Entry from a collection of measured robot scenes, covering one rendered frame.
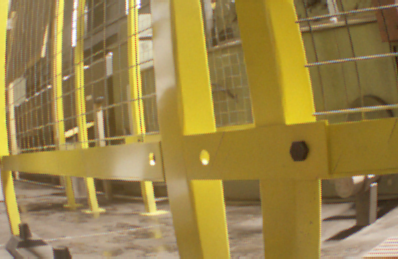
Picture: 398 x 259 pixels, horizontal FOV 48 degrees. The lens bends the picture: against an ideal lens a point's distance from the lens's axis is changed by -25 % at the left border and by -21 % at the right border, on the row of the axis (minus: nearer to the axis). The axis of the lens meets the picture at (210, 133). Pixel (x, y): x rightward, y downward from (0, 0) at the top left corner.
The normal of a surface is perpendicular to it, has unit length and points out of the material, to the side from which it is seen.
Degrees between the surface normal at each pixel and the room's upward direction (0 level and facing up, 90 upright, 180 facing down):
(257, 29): 90
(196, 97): 90
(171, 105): 90
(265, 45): 90
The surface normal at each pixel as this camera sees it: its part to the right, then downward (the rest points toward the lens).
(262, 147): -0.76, 0.10
